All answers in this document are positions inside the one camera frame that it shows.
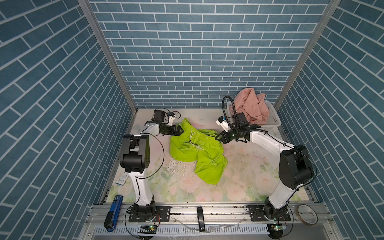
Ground clear tape roll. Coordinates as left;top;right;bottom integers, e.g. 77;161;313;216
296;204;319;226

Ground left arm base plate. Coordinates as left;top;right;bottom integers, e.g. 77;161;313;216
129;206;171;223

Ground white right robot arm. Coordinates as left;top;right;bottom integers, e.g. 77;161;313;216
215;115;315;221

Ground aluminium left corner post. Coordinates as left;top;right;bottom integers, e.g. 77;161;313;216
78;0;138;114

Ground aluminium right corner post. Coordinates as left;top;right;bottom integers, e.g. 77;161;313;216
274;0;341;110

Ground blue utility knife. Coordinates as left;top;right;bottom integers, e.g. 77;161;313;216
104;195;124;232

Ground aluminium corner post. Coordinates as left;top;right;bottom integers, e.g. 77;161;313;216
274;0;341;110
78;0;138;114

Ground white plastic basket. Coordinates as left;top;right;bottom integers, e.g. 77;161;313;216
225;100;282;131

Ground pink shorts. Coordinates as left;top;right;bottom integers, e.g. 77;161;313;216
234;88;270;125

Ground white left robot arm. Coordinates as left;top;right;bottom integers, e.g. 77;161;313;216
118;108;183;215

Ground green circuit board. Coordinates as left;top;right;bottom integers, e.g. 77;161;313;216
138;226;158;240
267;224;284;240

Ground left green circuit board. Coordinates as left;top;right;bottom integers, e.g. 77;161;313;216
138;226;158;240

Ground right green circuit board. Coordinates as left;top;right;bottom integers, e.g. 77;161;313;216
267;224;284;240

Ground lime green shorts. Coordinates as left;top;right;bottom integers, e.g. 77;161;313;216
170;118;228;185

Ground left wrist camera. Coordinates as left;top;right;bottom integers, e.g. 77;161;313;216
167;112;176;126

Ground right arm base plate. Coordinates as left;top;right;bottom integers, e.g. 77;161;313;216
245;205;291;222

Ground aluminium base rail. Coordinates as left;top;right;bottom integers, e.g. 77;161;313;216
80;202;342;240

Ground blue white pen box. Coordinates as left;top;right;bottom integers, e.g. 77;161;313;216
116;172;129;186

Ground black handle on rail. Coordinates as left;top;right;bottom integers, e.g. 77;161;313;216
197;206;206;232

